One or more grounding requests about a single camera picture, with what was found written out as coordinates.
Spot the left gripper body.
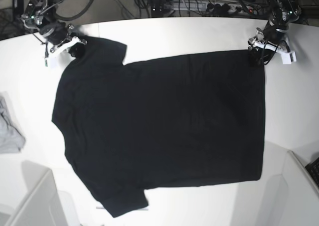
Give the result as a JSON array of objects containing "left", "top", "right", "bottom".
[{"left": 251, "top": 24, "right": 290, "bottom": 52}]

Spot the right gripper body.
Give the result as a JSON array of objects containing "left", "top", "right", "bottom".
[{"left": 39, "top": 21, "right": 75, "bottom": 52}]

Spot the black T-shirt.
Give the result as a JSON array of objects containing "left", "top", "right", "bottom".
[{"left": 52, "top": 37, "right": 265, "bottom": 218}]

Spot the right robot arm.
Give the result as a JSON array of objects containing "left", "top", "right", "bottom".
[{"left": 20, "top": 0, "right": 87, "bottom": 59}]

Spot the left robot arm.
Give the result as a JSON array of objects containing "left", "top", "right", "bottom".
[{"left": 248, "top": 0, "right": 301, "bottom": 66}]

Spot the white power strip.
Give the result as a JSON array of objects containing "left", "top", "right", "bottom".
[{"left": 206, "top": 3, "right": 251, "bottom": 17}]

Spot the grey crumpled cloth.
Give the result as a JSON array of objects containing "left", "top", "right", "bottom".
[{"left": 0, "top": 96, "right": 25, "bottom": 154}]

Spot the black keyboard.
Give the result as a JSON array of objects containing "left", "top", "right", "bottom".
[{"left": 306, "top": 158, "right": 319, "bottom": 186}]

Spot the white partition panel left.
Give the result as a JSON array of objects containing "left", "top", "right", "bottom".
[{"left": 0, "top": 159, "right": 80, "bottom": 226}]

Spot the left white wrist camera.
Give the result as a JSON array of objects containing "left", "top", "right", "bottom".
[{"left": 281, "top": 50, "right": 297, "bottom": 65}]

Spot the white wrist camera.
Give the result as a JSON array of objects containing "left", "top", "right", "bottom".
[
  {"left": 44, "top": 52, "right": 58, "bottom": 69},
  {"left": 281, "top": 50, "right": 297, "bottom": 65}
]

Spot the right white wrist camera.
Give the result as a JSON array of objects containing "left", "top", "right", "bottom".
[{"left": 44, "top": 52, "right": 58, "bottom": 69}]

